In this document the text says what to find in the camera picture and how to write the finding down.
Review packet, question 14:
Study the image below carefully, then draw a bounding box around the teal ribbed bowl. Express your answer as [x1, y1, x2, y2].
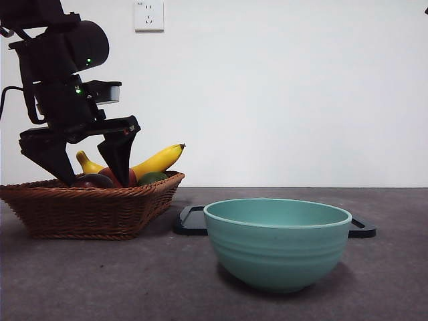
[203, 198, 353, 294]

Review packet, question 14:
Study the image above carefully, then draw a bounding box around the yellow banana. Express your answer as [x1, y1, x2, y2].
[76, 143, 186, 183]

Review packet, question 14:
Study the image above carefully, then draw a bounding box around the black rectangular tray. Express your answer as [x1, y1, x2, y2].
[173, 205, 377, 239]

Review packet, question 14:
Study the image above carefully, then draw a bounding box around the brown wicker basket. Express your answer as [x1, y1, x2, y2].
[0, 171, 186, 241]

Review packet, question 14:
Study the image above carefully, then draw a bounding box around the short black left wrist cable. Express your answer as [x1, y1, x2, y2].
[23, 88, 47, 124]

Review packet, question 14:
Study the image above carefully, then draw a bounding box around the green round fruit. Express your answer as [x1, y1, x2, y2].
[137, 171, 169, 187]

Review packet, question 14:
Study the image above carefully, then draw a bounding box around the red apple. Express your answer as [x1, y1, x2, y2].
[98, 167, 138, 188]

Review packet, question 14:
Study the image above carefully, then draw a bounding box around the long black left arm cable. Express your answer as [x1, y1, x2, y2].
[0, 86, 26, 118]

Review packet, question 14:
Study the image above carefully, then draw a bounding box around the dark purple plum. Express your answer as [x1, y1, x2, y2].
[70, 173, 115, 189]

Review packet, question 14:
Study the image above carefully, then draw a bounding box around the white wall power socket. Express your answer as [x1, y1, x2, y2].
[134, 1, 165, 33]

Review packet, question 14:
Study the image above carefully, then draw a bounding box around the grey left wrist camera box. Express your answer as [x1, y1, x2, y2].
[82, 80, 122, 106]

